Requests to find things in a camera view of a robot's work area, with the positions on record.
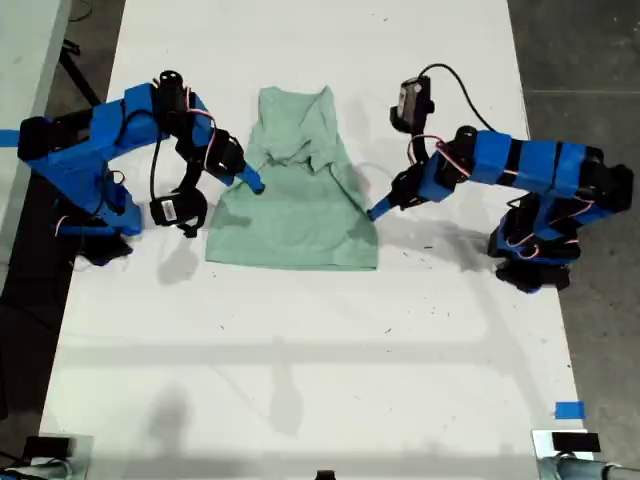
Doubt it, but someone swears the pale green T-shirt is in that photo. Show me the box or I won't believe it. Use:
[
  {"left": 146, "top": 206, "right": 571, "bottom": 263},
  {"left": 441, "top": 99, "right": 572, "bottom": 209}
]
[{"left": 203, "top": 84, "right": 380, "bottom": 274}]

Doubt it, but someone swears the black stand leg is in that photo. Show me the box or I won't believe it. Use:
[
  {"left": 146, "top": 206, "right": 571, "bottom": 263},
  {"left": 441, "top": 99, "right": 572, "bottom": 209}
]
[{"left": 58, "top": 40, "right": 105, "bottom": 109}]

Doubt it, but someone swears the pale grey side table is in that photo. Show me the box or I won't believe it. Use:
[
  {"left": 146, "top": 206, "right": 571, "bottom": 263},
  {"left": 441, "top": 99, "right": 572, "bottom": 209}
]
[{"left": 0, "top": 0, "right": 72, "bottom": 261}]

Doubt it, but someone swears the small black box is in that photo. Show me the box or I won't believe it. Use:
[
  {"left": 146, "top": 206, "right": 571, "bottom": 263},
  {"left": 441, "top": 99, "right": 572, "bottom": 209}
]
[
  {"left": 22, "top": 435, "right": 75, "bottom": 459},
  {"left": 551, "top": 432, "right": 601, "bottom": 451}
]

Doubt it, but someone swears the grey metal clamp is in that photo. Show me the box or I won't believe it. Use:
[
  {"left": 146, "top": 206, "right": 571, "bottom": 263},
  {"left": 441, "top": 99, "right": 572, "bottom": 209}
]
[
  {"left": 0, "top": 457, "right": 71, "bottom": 480},
  {"left": 537, "top": 454, "right": 640, "bottom": 480}
]

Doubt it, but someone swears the black camera stalk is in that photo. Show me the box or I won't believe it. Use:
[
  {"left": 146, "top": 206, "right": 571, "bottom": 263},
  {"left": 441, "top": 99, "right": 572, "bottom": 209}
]
[
  {"left": 405, "top": 127, "right": 434, "bottom": 169},
  {"left": 169, "top": 159, "right": 210, "bottom": 240}
]

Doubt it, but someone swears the black camera cable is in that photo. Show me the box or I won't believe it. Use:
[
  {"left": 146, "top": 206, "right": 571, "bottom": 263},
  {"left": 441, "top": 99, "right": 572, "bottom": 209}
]
[
  {"left": 148, "top": 137, "right": 169, "bottom": 204},
  {"left": 419, "top": 62, "right": 499, "bottom": 135}
]

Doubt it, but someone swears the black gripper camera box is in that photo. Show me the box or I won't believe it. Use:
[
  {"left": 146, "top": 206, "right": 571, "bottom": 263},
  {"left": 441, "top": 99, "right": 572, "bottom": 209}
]
[
  {"left": 149, "top": 197, "right": 184, "bottom": 226},
  {"left": 389, "top": 77, "right": 436, "bottom": 134}
]

